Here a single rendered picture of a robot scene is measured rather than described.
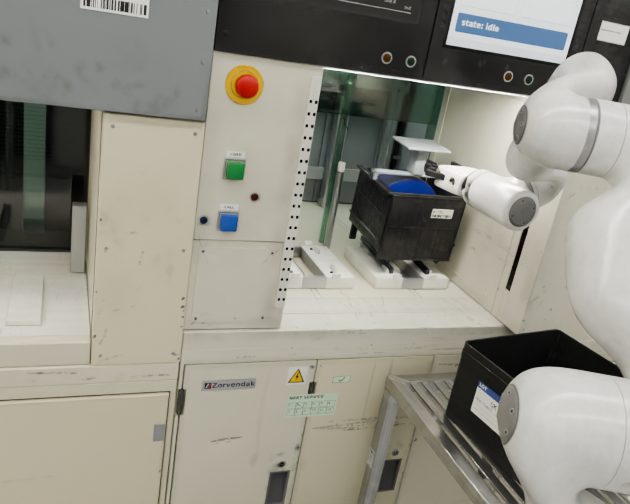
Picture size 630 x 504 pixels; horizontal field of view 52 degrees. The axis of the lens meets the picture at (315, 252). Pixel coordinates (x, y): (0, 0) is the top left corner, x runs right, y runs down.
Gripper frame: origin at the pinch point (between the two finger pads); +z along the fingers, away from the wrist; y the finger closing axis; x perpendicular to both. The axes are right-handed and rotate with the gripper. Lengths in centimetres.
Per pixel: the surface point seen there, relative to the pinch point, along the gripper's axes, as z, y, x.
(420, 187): 12.5, 3.0, -8.5
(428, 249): 3.4, 3.9, -22.1
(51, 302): -2, -85, -34
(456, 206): 2.6, 8.3, -10.0
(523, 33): -18.6, -1.1, 32.0
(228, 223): -20, -55, -9
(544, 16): -18.5, 2.7, 35.7
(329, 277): 1.3, -22.9, -29.4
